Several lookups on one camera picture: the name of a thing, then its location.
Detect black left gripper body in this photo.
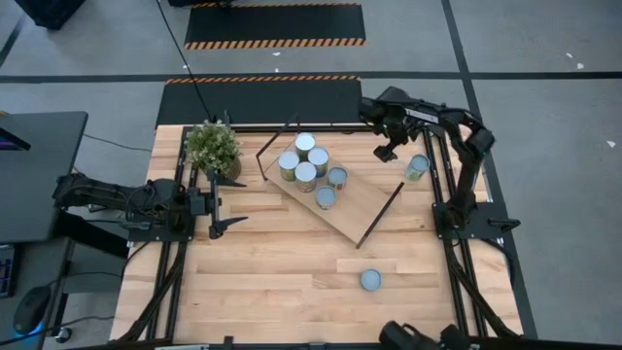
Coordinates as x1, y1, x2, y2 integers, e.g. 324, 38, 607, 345
187, 167, 223, 240

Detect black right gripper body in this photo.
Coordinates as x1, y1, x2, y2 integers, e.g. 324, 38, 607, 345
381, 114, 414, 147

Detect short peas can green dots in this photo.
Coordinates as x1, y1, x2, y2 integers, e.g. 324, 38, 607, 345
404, 154, 432, 184

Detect short red tomato can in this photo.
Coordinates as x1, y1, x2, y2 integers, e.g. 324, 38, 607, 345
327, 166, 349, 192

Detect tall blue can green rim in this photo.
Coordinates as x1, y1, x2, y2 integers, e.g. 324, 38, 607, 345
307, 146, 330, 179

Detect tall green fruit can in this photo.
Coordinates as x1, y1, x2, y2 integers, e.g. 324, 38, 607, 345
278, 151, 301, 183

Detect short white can teal rim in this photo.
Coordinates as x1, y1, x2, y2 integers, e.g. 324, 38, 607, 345
315, 185, 338, 211

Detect tall blue peaches can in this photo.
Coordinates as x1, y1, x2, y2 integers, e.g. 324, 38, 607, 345
294, 160, 318, 193

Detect tall yellow carrots can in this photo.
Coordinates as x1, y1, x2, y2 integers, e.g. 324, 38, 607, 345
294, 131, 317, 161

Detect teal box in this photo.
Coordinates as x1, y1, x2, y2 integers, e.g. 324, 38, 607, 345
360, 268, 383, 293

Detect potted plant striped pot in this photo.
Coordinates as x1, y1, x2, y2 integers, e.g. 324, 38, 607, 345
186, 120, 243, 182

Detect black hazard-striped floor mat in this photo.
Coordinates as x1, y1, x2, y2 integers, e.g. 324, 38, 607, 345
183, 2, 367, 51
155, 75, 363, 128

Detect black desk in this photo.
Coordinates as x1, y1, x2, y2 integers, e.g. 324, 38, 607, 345
0, 110, 130, 350

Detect black computer mouse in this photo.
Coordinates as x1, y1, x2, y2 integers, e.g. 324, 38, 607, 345
13, 285, 52, 336

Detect laptop with lit screen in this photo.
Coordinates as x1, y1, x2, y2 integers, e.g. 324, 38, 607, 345
0, 114, 31, 152

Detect black keyboard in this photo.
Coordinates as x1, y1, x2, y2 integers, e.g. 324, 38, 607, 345
0, 242, 21, 298

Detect black box on floor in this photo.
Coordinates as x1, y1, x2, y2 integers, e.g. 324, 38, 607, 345
14, 0, 87, 31

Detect black table rig frame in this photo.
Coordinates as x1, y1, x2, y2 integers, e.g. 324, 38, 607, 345
110, 123, 526, 350

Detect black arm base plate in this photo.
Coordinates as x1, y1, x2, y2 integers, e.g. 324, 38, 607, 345
432, 201, 521, 240
126, 213, 195, 243

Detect wooden shelf black metal frame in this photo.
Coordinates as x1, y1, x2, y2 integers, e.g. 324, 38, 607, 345
255, 112, 406, 250

